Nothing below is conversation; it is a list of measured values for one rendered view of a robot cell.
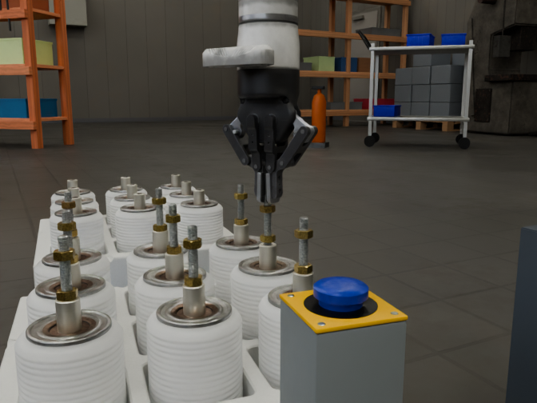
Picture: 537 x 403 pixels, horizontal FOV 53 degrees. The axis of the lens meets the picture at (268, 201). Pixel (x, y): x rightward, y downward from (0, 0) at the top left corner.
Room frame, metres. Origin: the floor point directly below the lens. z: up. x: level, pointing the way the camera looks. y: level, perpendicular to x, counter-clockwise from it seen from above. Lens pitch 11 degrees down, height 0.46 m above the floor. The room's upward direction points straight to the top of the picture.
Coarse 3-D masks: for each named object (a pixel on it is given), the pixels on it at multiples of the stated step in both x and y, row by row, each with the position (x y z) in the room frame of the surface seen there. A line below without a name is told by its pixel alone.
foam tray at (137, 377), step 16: (128, 304) 0.77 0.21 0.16; (16, 320) 0.66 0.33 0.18; (128, 320) 0.66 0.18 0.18; (16, 336) 0.61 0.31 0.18; (128, 336) 0.61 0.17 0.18; (128, 352) 0.57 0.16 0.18; (256, 352) 0.59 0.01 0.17; (0, 368) 0.53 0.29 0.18; (128, 368) 0.53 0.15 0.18; (144, 368) 0.54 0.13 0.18; (256, 368) 0.53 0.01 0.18; (0, 384) 0.50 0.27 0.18; (16, 384) 0.50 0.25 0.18; (128, 384) 0.50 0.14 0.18; (144, 384) 0.50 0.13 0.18; (256, 384) 0.50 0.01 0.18; (0, 400) 0.47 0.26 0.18; (16, 400) 0.47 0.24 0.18; (128, 400) 0.50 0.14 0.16; (144, 400) 0.47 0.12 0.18; (240, 400) 0.47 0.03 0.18; (256, 400) 0.47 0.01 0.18; (272, 400) 0.47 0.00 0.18
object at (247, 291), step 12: (240, 276) 0.63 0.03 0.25; (252, 276) 0.63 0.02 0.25; (276, 276) 0.62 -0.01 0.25; (288, 276) 0.63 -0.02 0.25; (240, 288) 0.63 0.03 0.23; (252, 288) 0.62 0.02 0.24; (264, 288) 0.61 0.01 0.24; (240, 300) 0.63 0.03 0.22; (252, 300) 0.62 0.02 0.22; (240, 312) 0.63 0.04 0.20; (252, 312) 0.62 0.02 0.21; (252, 324) 0.62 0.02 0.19; (252, 336) 0.62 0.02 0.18
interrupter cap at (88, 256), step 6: (84, 252) 0.72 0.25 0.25; (90, 252) 0.72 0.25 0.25; (96, 252) 0.72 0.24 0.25; (42, 258) 0.68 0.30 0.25; (48, 258) 0.69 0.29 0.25; (84, 258) 0.70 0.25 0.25; (90, 258) 0.69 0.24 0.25; (96, 258) 0.69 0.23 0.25; (48, 264) 0.66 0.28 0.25; (54, 264) 0.66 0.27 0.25; (84, 264) 0.67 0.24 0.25
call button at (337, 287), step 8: (320, 280) 0.38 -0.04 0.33; (328, 280) 0.38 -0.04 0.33; (336, 280) 0.38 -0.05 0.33; (344, 280) 0.38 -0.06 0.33; (352, 280) 0.38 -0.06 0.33; (320, 288) 0.37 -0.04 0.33; (328, 288) 0.37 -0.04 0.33; (336, 288) 0.36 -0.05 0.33; (344, 288) 0.36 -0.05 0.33; (352, 288) 0.36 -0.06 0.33; (360, 288) 0.37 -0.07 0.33; (320, 296) 0.36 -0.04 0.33; (328, 296) 0.36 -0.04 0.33; (336, 296) 0.35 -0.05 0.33; (344, 296) 0.35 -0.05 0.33; (352, 296) 0.36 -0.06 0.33; (360, 296) 0.36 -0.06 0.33; (320, 304) 0.37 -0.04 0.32; (328, 304) 0.36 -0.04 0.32; (336, 304) 0.35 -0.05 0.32; (344, 304) 0.35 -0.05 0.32; (352, 304) 0.35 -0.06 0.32; (360, 304) 0.37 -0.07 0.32
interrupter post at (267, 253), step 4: (260, 244) 0.66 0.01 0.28; (272, 244) 0.66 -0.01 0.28; (260, 248) 0.66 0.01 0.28; (264, 248) 0.65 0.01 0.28; (268, 248) 0.65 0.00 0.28; (272, 248) 0.65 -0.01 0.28; (260, 252) 0.66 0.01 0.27; (264, 252) 0.65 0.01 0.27; (268, 252) 0.65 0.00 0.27; (272, 252) 0.65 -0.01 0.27; (260, 256) 0.66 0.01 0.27; (264, 256) 0.65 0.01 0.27; (268, 256) 0.65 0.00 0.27; (272, 256) 0.65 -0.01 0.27; (260, 260) 0.66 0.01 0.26; (264, 260) 0.65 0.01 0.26; (268, 260) 0.65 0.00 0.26; (272, 260) 0.65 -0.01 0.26; (260, 264) 0.66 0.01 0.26; (264, 264) 0.65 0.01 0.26; (268, 264) 0.65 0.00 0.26; (272, 264) 0.65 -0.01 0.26; (264, 268) 0.65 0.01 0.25; (268, 268) 0.65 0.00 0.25; (272, 268) 0.65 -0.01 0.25
